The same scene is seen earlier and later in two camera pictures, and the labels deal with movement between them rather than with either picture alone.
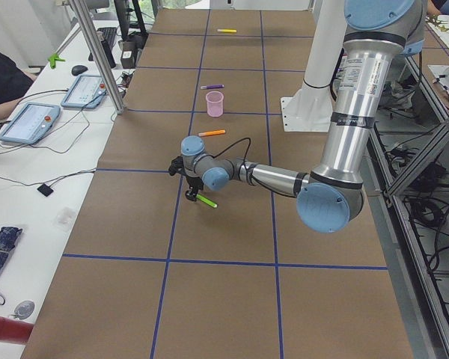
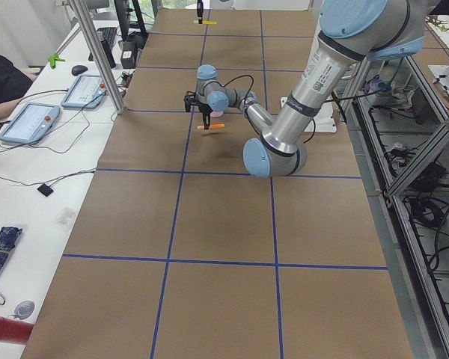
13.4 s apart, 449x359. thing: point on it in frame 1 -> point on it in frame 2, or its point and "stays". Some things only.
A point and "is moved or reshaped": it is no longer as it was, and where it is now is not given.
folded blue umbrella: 6,240 stays
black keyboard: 108,33 stays
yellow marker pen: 227,30 -> 204,22
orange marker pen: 212,132 is moved or reshaped
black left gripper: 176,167 -> 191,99
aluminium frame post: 82,13 stays
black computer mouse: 78,69 stays
